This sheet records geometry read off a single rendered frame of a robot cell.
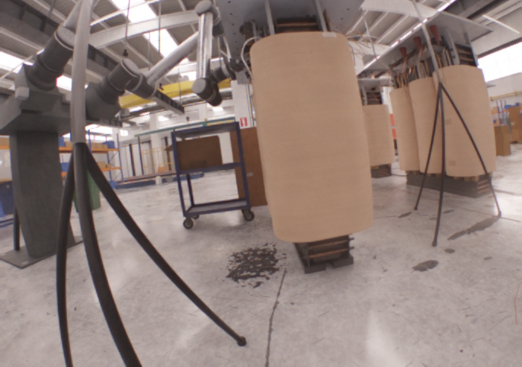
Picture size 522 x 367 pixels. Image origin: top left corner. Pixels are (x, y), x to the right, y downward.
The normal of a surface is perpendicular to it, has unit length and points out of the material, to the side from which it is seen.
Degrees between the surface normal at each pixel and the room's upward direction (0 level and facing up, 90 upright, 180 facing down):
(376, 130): 90
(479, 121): 90
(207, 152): 90
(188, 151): 90
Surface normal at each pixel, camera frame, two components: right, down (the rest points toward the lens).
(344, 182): 0.02, 0.06
